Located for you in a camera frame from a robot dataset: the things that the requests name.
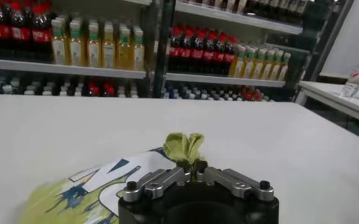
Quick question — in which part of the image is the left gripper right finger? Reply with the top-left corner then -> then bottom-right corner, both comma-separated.
193,158 -> 274,201

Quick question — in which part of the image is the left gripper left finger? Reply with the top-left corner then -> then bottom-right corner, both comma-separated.
123,159 -> 194,203

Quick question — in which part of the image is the yellow-green printed t-shirt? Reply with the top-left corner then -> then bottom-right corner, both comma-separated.
17,132 -> 206,224

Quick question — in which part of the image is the yellow tea bottle green label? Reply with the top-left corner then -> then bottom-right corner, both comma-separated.
51,18 -> 68,65
101,24 -> 118,69
68,21 -> 85,67
254,47 -> 266,80
272,50 -> 283,81
116,27 -> 132,70
132,27 -> 146,71
243,46 -> 256,79
86,23 -> 102,68
279,52 -> 292,82
263,49 -> 275,80
231,44 -> 246,79

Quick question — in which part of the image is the white side table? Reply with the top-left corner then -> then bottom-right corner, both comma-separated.
294,80 -> 359,128

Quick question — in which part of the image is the clear plastic water bottle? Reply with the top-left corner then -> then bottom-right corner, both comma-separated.
340,54 -> 359,100

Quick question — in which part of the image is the glass beverage display cabinet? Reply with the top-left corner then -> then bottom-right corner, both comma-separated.
0,0 -> 165,99
163,0 -> 355,103

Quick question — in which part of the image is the black cabinet centre post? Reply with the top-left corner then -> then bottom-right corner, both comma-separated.
142,0 -> 177,99

